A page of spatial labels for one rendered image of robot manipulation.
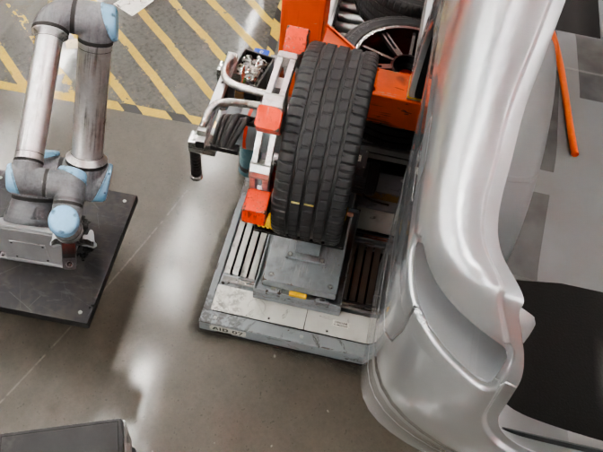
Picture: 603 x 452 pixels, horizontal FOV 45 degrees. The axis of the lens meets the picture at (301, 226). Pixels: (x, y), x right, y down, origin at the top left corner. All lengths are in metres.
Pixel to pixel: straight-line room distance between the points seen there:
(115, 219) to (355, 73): 1.21
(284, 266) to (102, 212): 0.75
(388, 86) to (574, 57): 0.71
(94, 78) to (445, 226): 1.55
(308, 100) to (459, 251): 0.98
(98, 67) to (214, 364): 1.22
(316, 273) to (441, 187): 1.55
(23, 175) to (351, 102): 1.01
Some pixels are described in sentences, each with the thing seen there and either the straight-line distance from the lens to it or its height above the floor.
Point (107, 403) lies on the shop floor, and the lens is 2.93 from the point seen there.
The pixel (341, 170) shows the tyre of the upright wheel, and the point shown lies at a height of 1.04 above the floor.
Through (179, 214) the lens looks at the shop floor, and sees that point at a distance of 3.32.
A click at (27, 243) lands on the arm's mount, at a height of 0.44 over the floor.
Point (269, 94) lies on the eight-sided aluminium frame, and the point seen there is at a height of 1.12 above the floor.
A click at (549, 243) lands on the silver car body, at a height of 0.94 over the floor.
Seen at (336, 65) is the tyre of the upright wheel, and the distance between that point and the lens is 2.26.
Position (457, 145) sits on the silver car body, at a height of 1.66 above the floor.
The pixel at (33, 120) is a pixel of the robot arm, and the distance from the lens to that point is 2.41.
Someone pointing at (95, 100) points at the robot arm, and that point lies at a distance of 2.62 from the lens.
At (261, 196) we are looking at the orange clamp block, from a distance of 2.27.
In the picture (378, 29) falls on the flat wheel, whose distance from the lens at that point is 3.49.
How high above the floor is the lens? 2.69
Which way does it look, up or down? 55 degrees down
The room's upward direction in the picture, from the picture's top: 8 degrees clockwise
